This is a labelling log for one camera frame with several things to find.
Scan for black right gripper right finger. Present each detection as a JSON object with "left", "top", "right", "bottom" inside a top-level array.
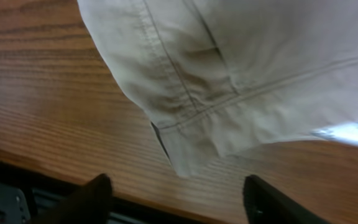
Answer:
[{"left": 242, "top": 175, "right": 328, "bottom": 224}]

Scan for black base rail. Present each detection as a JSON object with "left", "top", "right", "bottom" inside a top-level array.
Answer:
[{"left": 0, "top": 162, "right": 199, "bottom": 223}]

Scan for beige cotton shorts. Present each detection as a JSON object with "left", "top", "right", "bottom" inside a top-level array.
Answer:
[{"left": 78, "top": 0, "right": 358, "bottom": 177}]

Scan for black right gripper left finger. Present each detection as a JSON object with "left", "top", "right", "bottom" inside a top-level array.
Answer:
[{"left": 32, "top": 174, "right": 112, "bottom": 224}]

